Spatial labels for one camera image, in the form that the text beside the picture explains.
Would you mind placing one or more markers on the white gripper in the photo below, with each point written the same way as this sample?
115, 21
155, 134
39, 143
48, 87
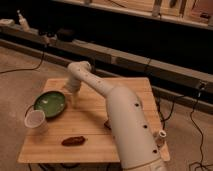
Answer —
73, 86

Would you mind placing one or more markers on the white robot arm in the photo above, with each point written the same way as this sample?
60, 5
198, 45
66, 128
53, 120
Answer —
136, 146

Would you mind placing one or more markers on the green ceramic bowl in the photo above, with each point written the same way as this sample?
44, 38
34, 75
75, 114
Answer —
52, 103

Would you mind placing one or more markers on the wooden table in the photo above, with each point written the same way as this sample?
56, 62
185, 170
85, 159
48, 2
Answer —
87, 120

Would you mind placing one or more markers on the red brown rectangular block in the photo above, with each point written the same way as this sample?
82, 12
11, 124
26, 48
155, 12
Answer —
107, 124

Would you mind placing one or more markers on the brown sausage-shaped object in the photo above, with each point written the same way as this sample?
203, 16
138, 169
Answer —
74, 141

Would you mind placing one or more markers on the black device on ledge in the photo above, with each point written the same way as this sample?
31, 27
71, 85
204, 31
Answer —
65, 35

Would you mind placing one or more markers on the white spray bottle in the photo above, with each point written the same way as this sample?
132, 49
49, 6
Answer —
23, 22

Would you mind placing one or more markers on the small white bottle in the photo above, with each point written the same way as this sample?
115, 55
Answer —
160, 138

